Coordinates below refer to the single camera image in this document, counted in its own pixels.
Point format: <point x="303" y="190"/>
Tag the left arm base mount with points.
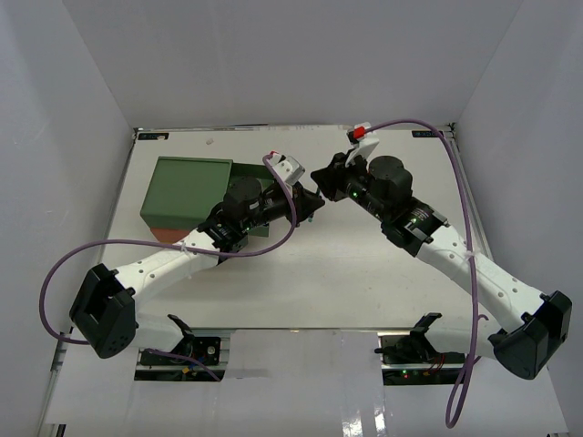
<point x="209" y="355"/>

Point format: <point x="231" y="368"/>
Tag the right black corner label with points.
<point x="425" y="133"/>

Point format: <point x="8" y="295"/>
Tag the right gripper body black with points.
<point x="354" y="175"/>

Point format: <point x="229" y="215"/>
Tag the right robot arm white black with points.
<point x="532" y="325"/>

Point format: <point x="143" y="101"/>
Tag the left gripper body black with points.
<point x="274" y="206"/>

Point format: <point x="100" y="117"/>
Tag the green drawer cabinet box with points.
<point x="181" y="193"/>

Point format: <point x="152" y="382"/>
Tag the black corner label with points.
<point x="152" y="136"/>
<point x="425" y="133"/>

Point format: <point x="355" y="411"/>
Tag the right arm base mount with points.
<point x="403" y="365"/>

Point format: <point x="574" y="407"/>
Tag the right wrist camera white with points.
<point x="363" y="143"/>

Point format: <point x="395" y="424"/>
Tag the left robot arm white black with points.
<point x="108" y="307"/>

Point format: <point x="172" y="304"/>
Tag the green pen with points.
<point x="318" y="194"/>

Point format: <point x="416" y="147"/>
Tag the left black corner label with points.
<point x="152" y="136"/>

